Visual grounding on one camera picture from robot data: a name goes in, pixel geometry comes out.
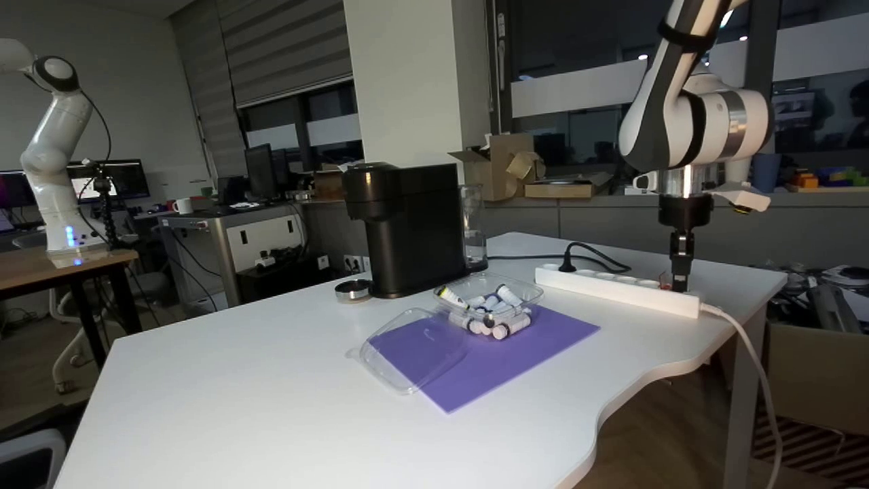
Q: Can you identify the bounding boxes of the white power strip cable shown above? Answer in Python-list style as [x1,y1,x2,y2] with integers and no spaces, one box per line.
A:
[698,301,782,489]

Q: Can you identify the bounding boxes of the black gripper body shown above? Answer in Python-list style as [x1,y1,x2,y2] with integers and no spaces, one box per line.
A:
[658,194,715,235]

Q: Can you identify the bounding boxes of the cardboard box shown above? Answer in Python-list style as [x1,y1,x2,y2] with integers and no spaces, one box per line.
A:
[457,134,544,202]

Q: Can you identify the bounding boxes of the white cabinet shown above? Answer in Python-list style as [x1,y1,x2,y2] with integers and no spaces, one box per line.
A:
[159,205,308,307]

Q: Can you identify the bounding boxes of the white power strip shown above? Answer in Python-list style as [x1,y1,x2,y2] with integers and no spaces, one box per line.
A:
[536,265,700,319]

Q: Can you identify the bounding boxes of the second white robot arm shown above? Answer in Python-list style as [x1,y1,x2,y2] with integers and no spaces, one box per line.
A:
[0,38,110,269]

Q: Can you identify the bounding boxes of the black power cable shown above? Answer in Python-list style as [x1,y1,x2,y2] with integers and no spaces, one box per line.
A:
[470,240,634,278]

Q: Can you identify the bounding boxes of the black coffee machine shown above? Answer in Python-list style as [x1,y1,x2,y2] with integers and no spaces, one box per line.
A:
[343,164,468,298]

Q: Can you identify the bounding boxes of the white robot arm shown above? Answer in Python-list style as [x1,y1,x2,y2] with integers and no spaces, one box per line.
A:
[620,0,771,292]

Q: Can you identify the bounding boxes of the clear plastic lid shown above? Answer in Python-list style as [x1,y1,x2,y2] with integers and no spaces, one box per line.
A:
[349,307,468,395]

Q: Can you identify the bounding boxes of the purple mat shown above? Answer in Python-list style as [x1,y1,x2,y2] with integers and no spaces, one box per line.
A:
[365,294,604,417]

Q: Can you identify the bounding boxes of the wooden side table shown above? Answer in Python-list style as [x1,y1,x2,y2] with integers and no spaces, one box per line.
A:
[0,250,142,364]

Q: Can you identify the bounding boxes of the round metal drip tray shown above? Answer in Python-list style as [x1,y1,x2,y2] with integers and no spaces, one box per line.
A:
[334,279,372,301]

